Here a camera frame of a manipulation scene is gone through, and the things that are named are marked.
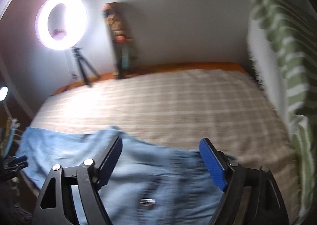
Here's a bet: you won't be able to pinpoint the beige checked bed blanket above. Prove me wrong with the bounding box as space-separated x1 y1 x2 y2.
31 69 300 222

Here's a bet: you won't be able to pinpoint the black ring light tripod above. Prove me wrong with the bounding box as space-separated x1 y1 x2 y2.
71 46 100 87

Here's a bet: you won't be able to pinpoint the bright ring light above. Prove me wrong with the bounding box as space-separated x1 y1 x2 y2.
35 0 89 50

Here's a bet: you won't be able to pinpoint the green white striped pillow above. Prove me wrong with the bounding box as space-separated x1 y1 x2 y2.
247 0 316 224

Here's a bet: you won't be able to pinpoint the blue denim pants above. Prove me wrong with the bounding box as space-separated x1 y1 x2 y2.
17 126 222 224

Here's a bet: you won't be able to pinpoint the black ring light cable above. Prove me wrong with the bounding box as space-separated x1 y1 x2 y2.
64 50 77 85

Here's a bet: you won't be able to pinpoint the white clip desk lamp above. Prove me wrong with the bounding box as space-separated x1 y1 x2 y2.
0 86 13 121

